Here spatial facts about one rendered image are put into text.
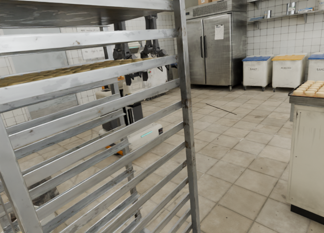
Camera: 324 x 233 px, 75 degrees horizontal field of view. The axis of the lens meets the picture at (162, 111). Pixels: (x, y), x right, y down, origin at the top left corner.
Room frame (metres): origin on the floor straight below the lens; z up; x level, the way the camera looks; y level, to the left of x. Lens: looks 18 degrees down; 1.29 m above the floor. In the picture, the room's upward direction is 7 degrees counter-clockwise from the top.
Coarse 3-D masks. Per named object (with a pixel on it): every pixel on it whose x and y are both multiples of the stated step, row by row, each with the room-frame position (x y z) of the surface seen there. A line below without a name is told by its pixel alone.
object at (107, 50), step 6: (102, 30) 1.10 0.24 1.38; (108, 48) 1.10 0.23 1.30; (108, 54) 1.10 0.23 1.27; (114, 84) 1.10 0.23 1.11; (114, 90) 1.09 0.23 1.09; (120, 120) 1.09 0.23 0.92; (126, 138) 1.11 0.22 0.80; (126, 150) 1.10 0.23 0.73; (126, 168) 1.10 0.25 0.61; (132, 174) 1.10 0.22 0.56; (132, 192) 1.10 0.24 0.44
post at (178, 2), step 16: (176, 0) 0.80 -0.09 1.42; (176, 16) 0.81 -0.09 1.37; (176, 32) 0.81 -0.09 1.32; (192, 128) 0.81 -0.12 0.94; (192, 144) 0.80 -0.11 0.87; (192, 160) 0.80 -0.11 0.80; (192, 176) 0.79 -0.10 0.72; (192, 192) 0.80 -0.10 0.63; (192, 208) 0.80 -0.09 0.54; (192, 224) 0.81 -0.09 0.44
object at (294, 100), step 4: (292, 96) 1.26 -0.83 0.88; (296, 96) 1.25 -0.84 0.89; (292, 100) 1.26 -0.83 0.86; (296, 100) 1.24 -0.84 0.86; (300, 100) 1.23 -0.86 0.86; (304, 100) 1.21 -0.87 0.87; (308, 100) 1.20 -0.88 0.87; (312, 100) 1.18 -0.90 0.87; (316, 100) 1.17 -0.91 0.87; (320, 100) 1.15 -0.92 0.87; (304, 104) 1.21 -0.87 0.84; (308, 104) 1.20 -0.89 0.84; (312, 104) 1.18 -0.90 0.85; (316, 104) 1.17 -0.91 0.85; (320, 104) 1.15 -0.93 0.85
